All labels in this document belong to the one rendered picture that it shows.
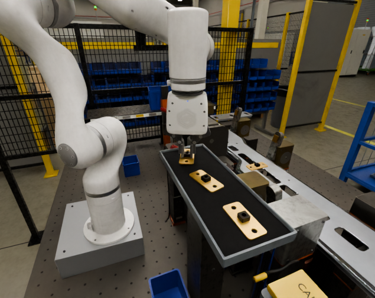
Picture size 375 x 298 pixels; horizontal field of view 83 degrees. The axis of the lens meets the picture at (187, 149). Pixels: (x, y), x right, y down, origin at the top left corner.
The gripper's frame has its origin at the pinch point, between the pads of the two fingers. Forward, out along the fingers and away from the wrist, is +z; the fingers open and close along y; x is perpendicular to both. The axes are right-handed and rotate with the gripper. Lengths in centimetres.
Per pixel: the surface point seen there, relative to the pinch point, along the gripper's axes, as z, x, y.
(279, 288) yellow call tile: 2.6, -33.9, 13.8
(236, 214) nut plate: 2.4, -21.2, 10.2
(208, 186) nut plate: 2.4, -13.1, 5.5
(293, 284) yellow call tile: 2.6, -33.2, 15.9
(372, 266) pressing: 18.5, -18.2, 42.2
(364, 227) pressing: 19, -7, 48
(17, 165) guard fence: 101, 147, -204
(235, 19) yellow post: -42, 139, 28
